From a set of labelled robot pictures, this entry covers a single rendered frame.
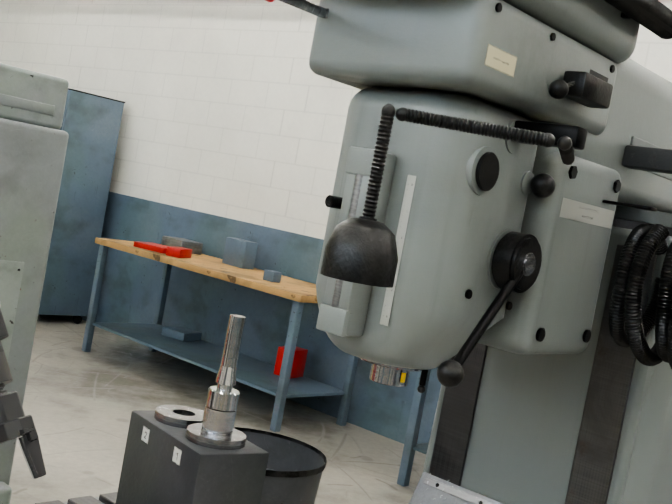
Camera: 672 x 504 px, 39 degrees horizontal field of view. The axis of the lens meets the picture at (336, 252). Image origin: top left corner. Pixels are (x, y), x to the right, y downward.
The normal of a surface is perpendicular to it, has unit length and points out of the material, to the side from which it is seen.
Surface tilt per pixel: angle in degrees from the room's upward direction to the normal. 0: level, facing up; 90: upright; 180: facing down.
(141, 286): 90
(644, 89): 86
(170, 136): 90
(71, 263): 90
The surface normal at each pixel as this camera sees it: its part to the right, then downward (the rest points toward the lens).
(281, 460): -0.35, -0.08
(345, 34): -0.65, -0.08
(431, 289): 0.17, 0.08
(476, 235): 0.74, 0.18
